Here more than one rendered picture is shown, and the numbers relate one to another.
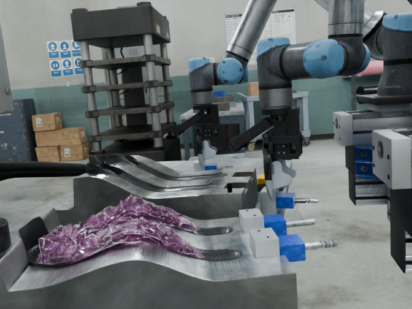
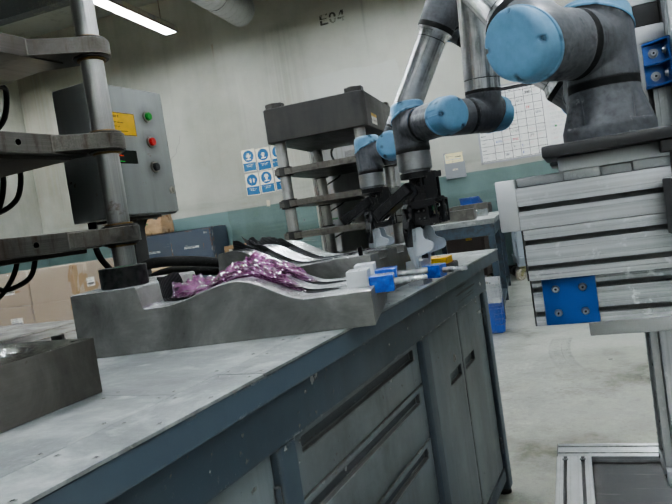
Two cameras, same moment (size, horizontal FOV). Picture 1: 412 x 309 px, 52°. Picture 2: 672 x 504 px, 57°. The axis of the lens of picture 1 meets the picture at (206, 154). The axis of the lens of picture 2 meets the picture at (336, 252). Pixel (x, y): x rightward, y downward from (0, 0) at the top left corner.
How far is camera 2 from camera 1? 0.51 m
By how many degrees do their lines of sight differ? 14
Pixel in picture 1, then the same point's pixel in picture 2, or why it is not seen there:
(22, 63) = (212, 181)
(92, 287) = (205, 305)
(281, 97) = (415, 160)
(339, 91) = not seen: hidden behind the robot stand
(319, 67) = (438, 123)
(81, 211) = not seen: hidden behind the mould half
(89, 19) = (285, 116)
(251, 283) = (332, 300)
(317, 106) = not seen: hidden behind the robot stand
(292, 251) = (381, 282)
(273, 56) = (402, 119)
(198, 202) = (331, 267)
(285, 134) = (425, 198)
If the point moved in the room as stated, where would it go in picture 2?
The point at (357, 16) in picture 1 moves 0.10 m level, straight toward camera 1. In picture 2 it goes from (487, 70) to (470, 64)
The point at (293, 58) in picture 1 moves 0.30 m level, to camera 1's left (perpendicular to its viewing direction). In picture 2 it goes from (418, 118) to (278, 143)
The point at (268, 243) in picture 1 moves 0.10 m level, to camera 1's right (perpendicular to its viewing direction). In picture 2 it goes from (358, 274) to (419, 267)
